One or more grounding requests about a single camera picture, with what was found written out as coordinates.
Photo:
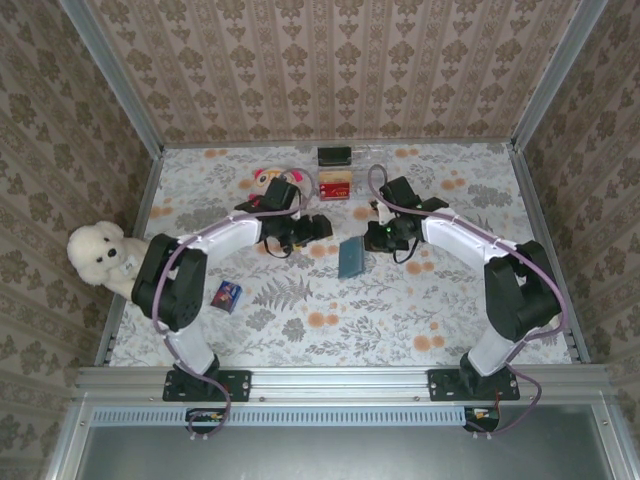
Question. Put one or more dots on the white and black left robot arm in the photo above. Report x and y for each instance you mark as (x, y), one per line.
(235, 237)

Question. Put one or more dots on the floral table cover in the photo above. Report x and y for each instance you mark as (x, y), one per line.
(350, 325)

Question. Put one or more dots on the small black box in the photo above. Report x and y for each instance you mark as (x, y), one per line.
(335, 156)

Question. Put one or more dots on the gold plastic card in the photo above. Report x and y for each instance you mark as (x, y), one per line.
(336, 177)

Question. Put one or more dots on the black base electronics box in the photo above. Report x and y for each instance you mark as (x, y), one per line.
(202, 417)
(480, 417)

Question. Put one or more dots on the pink-eared plush doll with glasses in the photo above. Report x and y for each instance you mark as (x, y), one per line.
(262, 185)

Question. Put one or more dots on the clear acrylic card stand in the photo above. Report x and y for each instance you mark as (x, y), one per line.
(367, 175)

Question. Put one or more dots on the aluminium corner post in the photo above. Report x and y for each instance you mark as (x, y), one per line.
(119, 85)
(556, 75)

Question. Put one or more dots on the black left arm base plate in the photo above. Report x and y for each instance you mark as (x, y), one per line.
(240, 385)

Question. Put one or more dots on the blue-grey notebook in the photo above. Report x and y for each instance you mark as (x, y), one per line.
(351, 257)

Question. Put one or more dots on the aluminium table side rail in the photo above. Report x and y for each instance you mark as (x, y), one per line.
(144, 197)
(532, 200)

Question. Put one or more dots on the white teddy bear plush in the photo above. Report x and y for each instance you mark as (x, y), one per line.
(97, 250)

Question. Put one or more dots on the red box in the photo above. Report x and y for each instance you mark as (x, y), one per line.
(336, 192)

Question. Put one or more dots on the long aluminium mounting rail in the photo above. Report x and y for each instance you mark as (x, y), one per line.
(340, 382)

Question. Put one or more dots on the thin aluminium table edge rail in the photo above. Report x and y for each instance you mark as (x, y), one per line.
(225, 145)

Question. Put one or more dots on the grey sheet metal panel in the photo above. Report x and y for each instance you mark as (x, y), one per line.
(350, 455)

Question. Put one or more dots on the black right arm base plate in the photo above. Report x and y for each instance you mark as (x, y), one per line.
(442, 385)

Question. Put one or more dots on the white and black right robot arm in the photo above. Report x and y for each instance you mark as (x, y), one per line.
(460, 235)

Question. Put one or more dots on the small dark blue box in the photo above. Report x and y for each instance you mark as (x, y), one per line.
(227, 296)

